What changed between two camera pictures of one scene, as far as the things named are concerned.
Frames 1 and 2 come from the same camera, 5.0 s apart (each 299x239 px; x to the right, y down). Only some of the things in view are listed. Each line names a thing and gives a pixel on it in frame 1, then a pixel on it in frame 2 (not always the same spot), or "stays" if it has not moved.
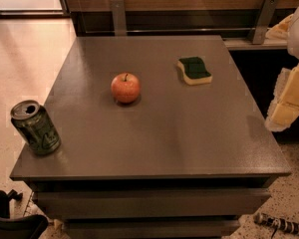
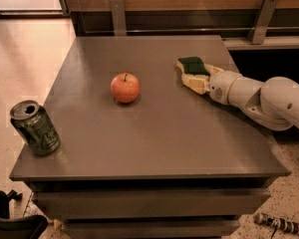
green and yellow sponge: [194, 71] stays
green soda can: [35, 125] stays
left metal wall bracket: [119, 14] stays
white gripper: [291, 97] -> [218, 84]
